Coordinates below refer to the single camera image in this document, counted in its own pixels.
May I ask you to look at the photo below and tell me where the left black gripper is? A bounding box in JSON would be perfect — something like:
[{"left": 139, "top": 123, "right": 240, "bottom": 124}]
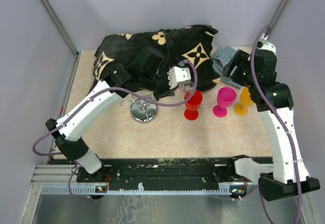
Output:
[{"left": 141, "top": 67, "right": 180, "bottom": 101}]

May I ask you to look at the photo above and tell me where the pink plastic wine glass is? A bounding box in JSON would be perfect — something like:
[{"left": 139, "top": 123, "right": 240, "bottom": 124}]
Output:
[{"left": 213, "top": 87, "right": 237, "bottom": 118}]

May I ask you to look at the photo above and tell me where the yellow plastic wine glass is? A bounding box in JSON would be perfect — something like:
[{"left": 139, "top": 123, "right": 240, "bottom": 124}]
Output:
[{"left": 234, "top": 87, "right": 255, "bottom": 116}]

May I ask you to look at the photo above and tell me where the red plastic wine glass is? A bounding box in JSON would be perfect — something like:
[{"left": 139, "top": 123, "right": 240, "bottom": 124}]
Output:
[{"left": 184, "top": 90, "right": 203, "bottom": 121}]

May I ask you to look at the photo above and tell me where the clear wine glass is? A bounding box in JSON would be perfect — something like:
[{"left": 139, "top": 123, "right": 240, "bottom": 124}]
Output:
[{"left": 175, "top": 82, "right": 194, "bottom": 95}]

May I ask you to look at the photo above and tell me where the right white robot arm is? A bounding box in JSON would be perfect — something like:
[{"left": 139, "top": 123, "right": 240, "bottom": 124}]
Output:
[{"left": 225, "top": 49, "right": 320, "bottom": 201}]

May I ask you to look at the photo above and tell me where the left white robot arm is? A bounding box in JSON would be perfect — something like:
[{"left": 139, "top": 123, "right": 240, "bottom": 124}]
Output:
[{"left": 45, "top": 47, "right": 170, "bottom": 182}]

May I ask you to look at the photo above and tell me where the chrome wine glass rack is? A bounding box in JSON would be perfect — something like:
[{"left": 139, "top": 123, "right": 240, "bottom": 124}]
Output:
[{"left": 120, "top": 96, "right": 158, "bottom": 124}]

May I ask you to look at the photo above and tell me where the blue denim cloth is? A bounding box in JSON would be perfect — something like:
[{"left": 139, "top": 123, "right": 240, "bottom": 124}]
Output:
[{"left": 211, "top": 46, "right": 243, "bottom": 89}]

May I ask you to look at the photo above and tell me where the black patterned plush blanket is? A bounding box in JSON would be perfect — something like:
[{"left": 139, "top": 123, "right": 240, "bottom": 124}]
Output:
[{"left": 92, "top": 24, "right": 219, "bottom": 100}]

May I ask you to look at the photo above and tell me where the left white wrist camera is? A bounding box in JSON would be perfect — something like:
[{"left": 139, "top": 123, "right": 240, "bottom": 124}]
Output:
[{"left": 167, "top": 66, "right": 191, "bottom": 89}]

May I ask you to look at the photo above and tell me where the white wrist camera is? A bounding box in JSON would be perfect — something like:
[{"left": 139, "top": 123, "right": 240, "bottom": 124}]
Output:
[
  {"left": 167, "top": 66, "right": 191, "bottom": 89},
  {"left": 257, "top": 34, "right": 276, "bottom": 55}
]

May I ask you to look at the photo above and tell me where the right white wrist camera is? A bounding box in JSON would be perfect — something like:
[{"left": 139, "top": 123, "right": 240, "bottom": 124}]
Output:
[{"left": 257, "top": 34, "right": 276, "bottom": 55}]

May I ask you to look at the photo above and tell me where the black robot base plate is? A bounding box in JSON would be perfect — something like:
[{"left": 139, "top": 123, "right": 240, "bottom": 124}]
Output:
[{"left": 77, "top": 157, "right": 244, "bottom": 191}]

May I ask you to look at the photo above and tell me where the grey slotted cable duct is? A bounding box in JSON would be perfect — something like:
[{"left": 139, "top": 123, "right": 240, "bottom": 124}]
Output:
[{"left": 41, "top": 182, "right": 244, "bottom": 196}]

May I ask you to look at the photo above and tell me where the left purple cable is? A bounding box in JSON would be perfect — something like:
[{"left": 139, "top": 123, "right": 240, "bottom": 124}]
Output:
[{"left": 32, "top": 59, "right": 199, "bottom": 202}]

